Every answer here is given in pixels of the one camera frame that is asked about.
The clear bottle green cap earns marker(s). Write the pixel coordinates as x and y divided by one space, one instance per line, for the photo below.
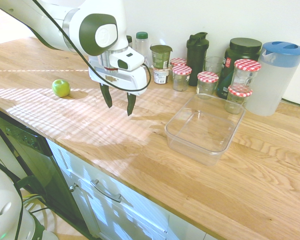
141 45

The spice jar dark lid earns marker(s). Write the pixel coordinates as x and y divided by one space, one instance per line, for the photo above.
129 41

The dark green protein tub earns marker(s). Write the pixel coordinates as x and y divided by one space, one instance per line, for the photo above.
242 46

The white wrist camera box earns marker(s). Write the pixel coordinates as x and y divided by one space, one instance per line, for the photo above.
130 58

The white yogurt cup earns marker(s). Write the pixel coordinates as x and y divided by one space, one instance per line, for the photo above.
161 75

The dark green shaker bottle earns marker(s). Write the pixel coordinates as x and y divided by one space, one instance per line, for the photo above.
196 55

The green yogurt cup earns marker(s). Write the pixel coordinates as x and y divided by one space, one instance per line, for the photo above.
160 56

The short clear drinking glass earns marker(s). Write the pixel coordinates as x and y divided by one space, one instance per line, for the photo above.
213 65

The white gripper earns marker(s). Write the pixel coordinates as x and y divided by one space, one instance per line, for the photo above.
130 80

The silver cabinet knob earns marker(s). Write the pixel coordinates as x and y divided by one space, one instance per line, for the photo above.
74 187

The tall jar red gingham lid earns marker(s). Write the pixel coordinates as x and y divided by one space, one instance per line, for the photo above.
247 72

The small jar red gingham lid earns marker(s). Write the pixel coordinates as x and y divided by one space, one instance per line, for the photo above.
181 78
207 83
178 61
236 102

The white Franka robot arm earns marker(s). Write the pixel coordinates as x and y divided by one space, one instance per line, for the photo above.
90 10

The dark steel dishwasher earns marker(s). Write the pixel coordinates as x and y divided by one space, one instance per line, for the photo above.
27 155

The clear plastic rectangular container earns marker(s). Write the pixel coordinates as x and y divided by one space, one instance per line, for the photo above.
202 140

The white kitchen cabinet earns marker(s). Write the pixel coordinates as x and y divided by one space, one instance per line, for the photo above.
130 212

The green apple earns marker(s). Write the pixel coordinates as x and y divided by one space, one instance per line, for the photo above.
61 88

